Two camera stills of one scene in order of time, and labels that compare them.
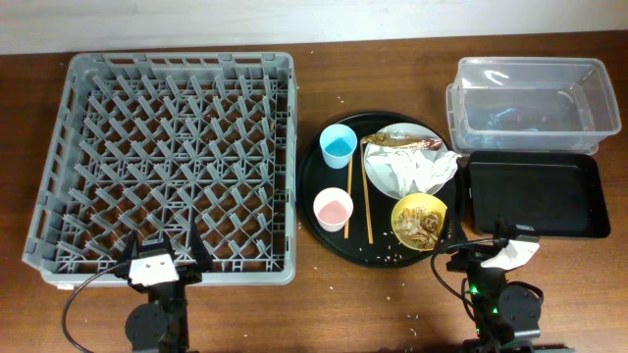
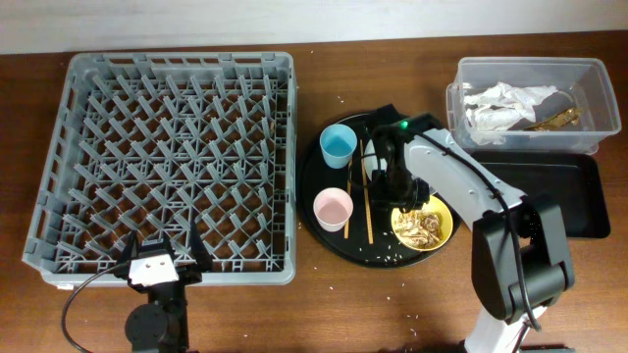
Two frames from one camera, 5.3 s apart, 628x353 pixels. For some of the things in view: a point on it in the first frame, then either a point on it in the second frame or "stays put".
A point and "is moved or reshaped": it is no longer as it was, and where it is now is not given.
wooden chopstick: [368, 212] stays put
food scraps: [418, 226] stays put
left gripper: [202, 256] stays put
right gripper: [473, 257] -> [385, 197]
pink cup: [333, 208] stays put
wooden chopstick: [349, 189] stays put
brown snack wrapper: [400, 141] is moved or reshaped
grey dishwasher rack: [152, 142] stays put
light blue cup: [338, 143] stays put
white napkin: [414, 170] is moved or reshaped
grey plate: [413, 129] is moved or reshaped
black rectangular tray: [549, 194] stays put
